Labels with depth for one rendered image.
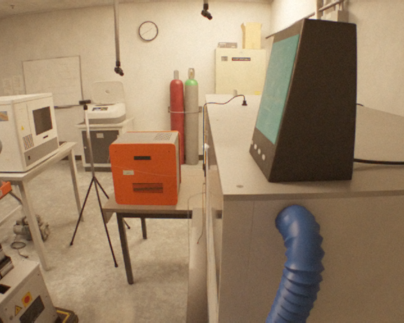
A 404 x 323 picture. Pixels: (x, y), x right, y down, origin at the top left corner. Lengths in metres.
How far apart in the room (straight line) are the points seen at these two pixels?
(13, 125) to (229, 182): 1.93
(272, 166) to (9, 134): 2.00
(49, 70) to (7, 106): 3.34
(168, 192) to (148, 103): 3.16
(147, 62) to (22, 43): 2.42
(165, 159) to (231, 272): 1.40
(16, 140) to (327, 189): 2.02
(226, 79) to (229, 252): 4.05
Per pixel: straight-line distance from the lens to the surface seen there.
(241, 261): 0.30
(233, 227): 0.27
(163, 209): 1.74
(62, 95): 5.28
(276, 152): 0.27
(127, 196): 1.81
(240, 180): 0.28
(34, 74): 5.56
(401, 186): 0.34
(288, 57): 0.29
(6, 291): 1.40
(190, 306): 1.07
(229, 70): 4.28
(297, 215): 0.25
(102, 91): 4.77
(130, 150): 1.69
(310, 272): 0.23
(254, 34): 4.41
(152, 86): 4.71
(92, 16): 5.10
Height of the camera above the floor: 1.55
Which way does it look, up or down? 19 degrees down
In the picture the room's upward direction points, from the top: straight up
